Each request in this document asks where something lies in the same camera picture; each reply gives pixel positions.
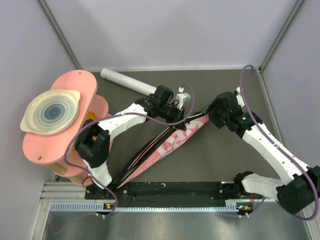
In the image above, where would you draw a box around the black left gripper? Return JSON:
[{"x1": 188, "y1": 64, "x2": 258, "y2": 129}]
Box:
[{"x1": 157, "y1": 102, "x2": 186, "y2": 131}]

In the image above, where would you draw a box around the pink racket cover bag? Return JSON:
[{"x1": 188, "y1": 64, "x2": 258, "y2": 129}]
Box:
[{"x1": 113, "y1": 112, "x2": 209, "y2": 189}]

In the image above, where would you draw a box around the white shuttlecock tube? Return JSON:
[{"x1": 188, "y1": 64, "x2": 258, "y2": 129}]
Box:
[{"x1": 100, "y1": 68, "x2": 156, "y2": 96}]

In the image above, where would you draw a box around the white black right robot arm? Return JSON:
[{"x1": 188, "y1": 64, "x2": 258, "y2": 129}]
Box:
[{"x1": 202, "y1": 88, "x2": 320, "y2": 215}]

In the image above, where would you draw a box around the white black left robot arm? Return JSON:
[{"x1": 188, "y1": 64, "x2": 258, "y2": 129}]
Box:
[{"x1": 74, "y1": 85, "x2": 193, "y2": 199}]

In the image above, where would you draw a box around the yellow plastic plate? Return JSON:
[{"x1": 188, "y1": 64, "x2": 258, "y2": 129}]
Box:
[{"x1": 85, "y1": 111, "x2": 99, "y2": 141}]

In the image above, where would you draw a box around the pink wooden shelf stand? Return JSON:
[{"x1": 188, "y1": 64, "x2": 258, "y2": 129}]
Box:
[{"x1": 20, "y1": 70, "x2": 109, "y2": 187}]

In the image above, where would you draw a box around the white blue ceramic dish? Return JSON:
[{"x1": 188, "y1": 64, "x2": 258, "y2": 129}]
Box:
[{"x1": 20, "y1": 89, "x2": 81, "y2": 136}]

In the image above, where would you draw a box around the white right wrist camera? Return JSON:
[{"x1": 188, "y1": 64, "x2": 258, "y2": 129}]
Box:
[{"x1": 233, "y1": 86, "x2": 245, "y2": 108}]

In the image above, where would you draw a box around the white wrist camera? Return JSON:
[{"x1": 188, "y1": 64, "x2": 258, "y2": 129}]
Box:
[
  {"x1": 233, "y1": 86, "x2": 245, "y2": 108},
  {"x1": 173, "y1": 84, "x2": 194, "y2": 110}
]

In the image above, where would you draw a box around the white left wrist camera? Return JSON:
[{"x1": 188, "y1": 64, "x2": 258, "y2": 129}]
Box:
[{"x1": 173, "y1": 84, "x2": 194, "y2": 110}]

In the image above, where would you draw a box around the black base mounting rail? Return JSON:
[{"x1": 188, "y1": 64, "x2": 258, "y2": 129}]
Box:
[{"x1": 84, "y1": 181, "x2": 253, "y2": 208}]

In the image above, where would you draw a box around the aluminium frame rail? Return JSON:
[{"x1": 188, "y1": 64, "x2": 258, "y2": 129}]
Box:
[{"x1": 29, "y1": 67, "x2": 320, "y2": 240}]

